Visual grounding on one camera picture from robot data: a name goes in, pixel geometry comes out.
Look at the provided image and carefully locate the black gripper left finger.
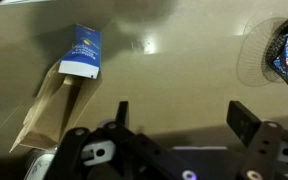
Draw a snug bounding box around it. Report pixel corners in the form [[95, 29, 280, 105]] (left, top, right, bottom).
[[45, 100, 172, 180]]

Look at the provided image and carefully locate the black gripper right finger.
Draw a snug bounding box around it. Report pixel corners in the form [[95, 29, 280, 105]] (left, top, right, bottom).
[[226, 100, 288, 180]]

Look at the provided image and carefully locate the blue cardboard cereal box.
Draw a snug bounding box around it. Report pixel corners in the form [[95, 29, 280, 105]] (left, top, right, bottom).
[[9, 23, 103, 153]]

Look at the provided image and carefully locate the blue bag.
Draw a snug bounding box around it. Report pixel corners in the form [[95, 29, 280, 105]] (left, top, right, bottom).
[[236, 16, 288, 96]]

